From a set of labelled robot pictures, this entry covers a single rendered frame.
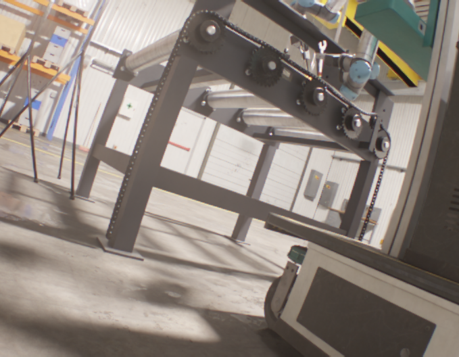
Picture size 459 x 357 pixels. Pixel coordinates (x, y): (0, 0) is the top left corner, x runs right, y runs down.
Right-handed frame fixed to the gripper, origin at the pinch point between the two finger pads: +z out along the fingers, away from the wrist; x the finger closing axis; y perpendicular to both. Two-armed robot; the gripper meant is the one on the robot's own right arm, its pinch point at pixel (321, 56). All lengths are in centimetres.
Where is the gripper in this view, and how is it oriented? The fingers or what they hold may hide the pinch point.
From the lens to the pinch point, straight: 170.6
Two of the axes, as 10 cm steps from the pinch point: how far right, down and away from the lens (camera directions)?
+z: -5.2, -4.2, 7.5
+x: -8.5, 2.3, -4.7
